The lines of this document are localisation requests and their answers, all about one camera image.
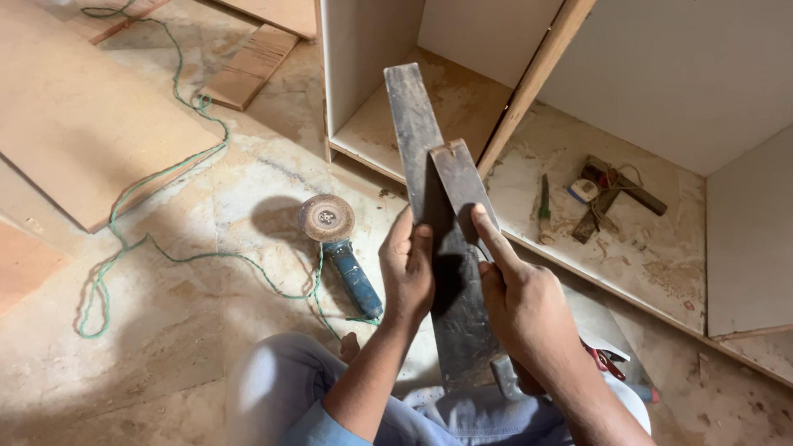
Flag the short grooved wood plank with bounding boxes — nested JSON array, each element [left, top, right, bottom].
[[199, 24, 301, 113]]

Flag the blue red tool handle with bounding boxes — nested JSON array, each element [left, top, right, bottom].
[[627, 383, 661, 405]]

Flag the green handled chisel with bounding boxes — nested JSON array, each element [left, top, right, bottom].
[[536, 173, 557, 246]]

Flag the reddish plywood board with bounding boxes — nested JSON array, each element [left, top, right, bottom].
[[0, 220, 73, 317]]

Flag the beige string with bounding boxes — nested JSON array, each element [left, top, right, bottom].
[[587, 162, 646, 235]]

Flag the person's left hand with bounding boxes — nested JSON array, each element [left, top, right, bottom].
[[378, 206, 436, 327]]

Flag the blue angle grinder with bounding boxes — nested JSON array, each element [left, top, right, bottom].
[[297, 194, 385, 321]]

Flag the person's foot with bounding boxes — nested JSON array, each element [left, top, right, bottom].
[[339, 332, 362, 365]]

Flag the dark metal try square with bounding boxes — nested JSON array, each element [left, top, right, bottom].
[[570, 154, 669, 245]]

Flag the person's light grey trousers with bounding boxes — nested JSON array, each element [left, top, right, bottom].
[[226, 331, 653, 446]]

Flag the dark rusty hand saw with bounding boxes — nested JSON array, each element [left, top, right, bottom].
[[383, 62, 529, 401]]

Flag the large plywood board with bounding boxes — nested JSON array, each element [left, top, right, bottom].
[[0, 0, 226, 235]]

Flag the person's right hand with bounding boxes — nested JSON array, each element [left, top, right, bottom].
[[471, 203, 582, 368]]

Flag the white blue tape measure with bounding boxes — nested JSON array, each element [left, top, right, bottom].
[[567, 178, 601, 206]]

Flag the white wooden cabinet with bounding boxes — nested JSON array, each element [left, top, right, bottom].
[[315, 0, 793, 390]]

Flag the green twisted power cable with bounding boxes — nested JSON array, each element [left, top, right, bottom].
[[77, 0, 382, 341]]

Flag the light wood panel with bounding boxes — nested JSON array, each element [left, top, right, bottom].
[[214, 0, 318, 42]]

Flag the narrow wood strip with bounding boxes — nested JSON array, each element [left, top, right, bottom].
[[64, 0, 172, 46]]

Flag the white laminate sheet piece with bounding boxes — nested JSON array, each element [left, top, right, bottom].
[[559, 285, 633, 364]]

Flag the dark metal file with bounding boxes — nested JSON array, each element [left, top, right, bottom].
[[429, 138, 504, 262]]

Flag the red handled pliers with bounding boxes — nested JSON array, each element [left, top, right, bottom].
[[582, 342, 628, 382]]

